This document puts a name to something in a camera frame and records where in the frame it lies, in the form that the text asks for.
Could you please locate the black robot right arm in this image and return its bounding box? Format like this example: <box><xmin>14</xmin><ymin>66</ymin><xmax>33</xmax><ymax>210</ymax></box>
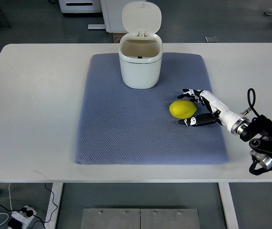
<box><xmin>235</xmin><ymin>88</ymin><xmax>272</xmax><ymax>176</ymax></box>

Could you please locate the grey metal floor plate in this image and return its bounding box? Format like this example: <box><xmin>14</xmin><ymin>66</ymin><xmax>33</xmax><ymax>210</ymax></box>
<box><xmin>81</xmin><ymin>208</ymin><xmax>200</xmax><ymax>229</ymax></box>

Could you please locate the white appliance with slot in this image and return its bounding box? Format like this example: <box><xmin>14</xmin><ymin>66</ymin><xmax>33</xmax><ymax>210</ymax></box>
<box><xmin>58</xmin><ymin>0</ymin><xmax>102</xmax><ymax>13</ymax></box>

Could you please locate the cardboard box behind table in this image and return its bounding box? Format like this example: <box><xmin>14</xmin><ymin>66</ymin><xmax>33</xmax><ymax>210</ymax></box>
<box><xmin>113</xmin><ymin>34</ymin><xmax>125</xmax><ymax>43</ymax></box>

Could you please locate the white left table leg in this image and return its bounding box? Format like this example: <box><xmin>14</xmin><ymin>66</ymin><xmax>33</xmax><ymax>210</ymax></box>
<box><xmin>44</xmin><ymin>182</ymin><xmax>63</xmax><ymax>229</ymax></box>

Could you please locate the yellow lemon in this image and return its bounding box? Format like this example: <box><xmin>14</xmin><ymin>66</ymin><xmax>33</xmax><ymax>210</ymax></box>
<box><xmin>169</xmin><ymin>100</ymin><xmax>197</xmax><ymax>119</ymax></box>

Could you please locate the white power strip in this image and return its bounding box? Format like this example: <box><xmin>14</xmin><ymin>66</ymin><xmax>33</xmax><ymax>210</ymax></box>
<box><xmin>8</xmin><ymin>206</ymin><xmax>37</xmax><ymax>229</ymax></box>

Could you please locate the white table leg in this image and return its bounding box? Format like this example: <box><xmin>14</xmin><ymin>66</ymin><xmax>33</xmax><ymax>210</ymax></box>
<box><xmin>44</xmin><ymin>182</ymin><xmax>63</xmax><ymax>229</ymax></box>
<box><xmin>218</xmin><ymin>182</ymin><xmax>239</xmax><ymax>229</ymax></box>

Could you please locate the blue textured mat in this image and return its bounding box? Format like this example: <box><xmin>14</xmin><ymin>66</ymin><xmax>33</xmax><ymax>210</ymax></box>
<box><xmin>74</xmin><ymin>52</ymin><xmax>228</xmax><ymax>165</ymax></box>

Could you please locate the black power cable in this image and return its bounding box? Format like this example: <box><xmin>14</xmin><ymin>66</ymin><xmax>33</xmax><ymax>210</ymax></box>
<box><xmin>0</xmin><ymin>183</ymin><xmax>58</xmax><ymax>229</ymax></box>

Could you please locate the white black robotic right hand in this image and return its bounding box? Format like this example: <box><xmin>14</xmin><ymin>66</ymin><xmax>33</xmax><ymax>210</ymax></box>
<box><xmin>178</xmin><ymin>89</ymin><xmax>250</xmax><ymax>135</ymax></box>

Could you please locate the grey floor socket cover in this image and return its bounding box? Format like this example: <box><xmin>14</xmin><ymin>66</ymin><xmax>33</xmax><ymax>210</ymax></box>
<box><xmin>204</xmin><ymin>36</ymin><xmax>218</xmax><ymax>43</ymax></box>

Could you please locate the white trash bin open lid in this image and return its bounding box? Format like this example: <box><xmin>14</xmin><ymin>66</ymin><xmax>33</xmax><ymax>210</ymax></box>
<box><xmin>119</xmin><ymin>1</ymin><xmax>163</xmax><ymax>89</ymax></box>

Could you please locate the white right table leg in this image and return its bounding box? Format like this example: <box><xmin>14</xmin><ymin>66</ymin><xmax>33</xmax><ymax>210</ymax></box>
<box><xmin>218</xmin><ymin>182</ymin><xmax>239</xmax><ymax>229</ymax></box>

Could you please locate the white cabinet in background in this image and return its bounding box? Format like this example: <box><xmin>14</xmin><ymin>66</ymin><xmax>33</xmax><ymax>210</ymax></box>
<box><xmin>87</xmin><ymin>0</ymin><xmax>133</xmax><ymax>33</ymax></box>

